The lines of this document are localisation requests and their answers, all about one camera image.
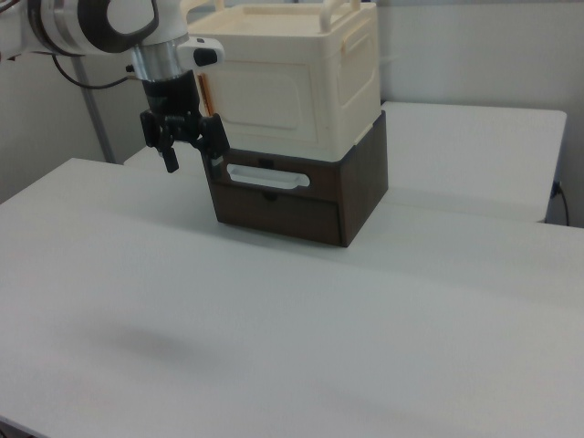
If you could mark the cream cabinet door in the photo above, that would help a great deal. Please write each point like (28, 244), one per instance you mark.
(269, 100)

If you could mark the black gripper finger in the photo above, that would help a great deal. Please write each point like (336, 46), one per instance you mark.
(214, 137)
(159, 137)

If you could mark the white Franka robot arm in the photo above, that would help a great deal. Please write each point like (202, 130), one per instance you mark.
(171, 20)

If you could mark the grey metal pole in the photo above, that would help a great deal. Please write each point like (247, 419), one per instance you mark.
(93, 114)

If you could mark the brown drawer with notch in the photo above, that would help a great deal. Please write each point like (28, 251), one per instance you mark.
(278, 219)

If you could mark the dark brown wooden drawer box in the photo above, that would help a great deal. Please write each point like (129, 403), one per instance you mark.
(362, 182)

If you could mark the black gripper body silver flange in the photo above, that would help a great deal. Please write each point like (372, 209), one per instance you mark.
(169, 93)

